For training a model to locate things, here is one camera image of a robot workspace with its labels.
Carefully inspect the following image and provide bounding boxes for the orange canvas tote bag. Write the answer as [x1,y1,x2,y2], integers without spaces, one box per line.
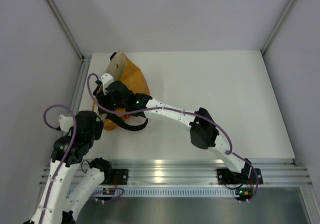
[93,50,150,132]

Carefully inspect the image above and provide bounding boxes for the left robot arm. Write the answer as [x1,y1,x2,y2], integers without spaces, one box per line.
[27,110,113,224]

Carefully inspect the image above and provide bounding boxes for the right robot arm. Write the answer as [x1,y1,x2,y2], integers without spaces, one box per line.
[93,77,263,185]

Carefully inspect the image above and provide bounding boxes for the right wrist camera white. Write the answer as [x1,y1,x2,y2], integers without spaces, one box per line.
[100,73,114,95]

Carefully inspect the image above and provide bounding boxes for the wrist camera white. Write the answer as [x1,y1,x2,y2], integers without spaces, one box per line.
[100,73,114,95]
[58,114,74,133]

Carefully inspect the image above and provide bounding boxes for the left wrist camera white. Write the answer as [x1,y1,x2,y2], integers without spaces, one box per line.
[58,114,74,133]

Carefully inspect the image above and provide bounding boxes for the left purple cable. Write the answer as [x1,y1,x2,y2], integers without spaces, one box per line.
[37,104,77,224]

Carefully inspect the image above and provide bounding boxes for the purple cable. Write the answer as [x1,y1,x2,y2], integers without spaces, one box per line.
[37,104,77,224]
[87,72,261,202]

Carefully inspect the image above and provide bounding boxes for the aluminium frame left rail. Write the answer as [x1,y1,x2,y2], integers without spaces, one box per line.
[45,0,92,112]

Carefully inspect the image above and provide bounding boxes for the aluminium front rail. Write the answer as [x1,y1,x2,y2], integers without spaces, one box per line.
[38,158,313,187]

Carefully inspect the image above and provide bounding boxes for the perforated cable tray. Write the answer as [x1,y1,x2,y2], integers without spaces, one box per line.
[67,186,241,198]

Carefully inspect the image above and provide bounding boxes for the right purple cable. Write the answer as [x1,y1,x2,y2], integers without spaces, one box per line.
[87,72,261,202]

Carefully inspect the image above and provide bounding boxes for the right frame rail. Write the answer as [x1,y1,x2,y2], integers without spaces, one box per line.
[260,0,298,57]

